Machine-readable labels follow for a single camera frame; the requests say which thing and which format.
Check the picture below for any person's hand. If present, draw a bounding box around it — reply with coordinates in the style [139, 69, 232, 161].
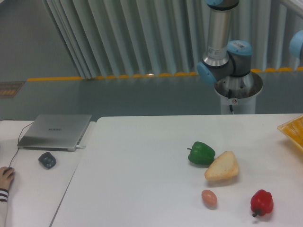
[0, 166, 15, 190]

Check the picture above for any striped sleeve forearm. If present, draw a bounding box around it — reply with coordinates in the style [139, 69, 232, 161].
[0, 188, 9, 227]

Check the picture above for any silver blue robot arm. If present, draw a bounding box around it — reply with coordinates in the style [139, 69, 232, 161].
[197, 0, 303, 84]

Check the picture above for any green bell pepper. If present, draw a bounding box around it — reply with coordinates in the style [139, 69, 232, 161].
[188, 141, 215, 165]

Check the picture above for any red bell pepper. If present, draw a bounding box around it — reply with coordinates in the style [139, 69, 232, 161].
[250, 189, 274, 217]

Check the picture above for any small black plastic tray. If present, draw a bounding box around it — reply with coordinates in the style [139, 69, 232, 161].
[38, 152, 56, 169]

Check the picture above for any silver closed laptop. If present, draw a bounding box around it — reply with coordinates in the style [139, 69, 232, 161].
[18, 114, 91, 151]

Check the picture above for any brown egg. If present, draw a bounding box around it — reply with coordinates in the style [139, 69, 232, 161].
[201, 189, 217, 209]

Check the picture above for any bread slice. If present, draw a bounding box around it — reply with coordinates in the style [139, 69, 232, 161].
[205, 151, 239, 181]

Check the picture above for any yellow plastic basket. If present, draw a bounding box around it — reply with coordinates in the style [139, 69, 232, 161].
[277, 115, 303, 152]

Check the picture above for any black mouse cable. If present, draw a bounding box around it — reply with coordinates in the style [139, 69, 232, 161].
[7, 120, 36, 168]

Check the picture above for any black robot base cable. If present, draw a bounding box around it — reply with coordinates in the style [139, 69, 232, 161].
[228, 89, 235, 115]

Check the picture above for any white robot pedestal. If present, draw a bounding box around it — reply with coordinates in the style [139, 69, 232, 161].
[214, 72, 263, 114]

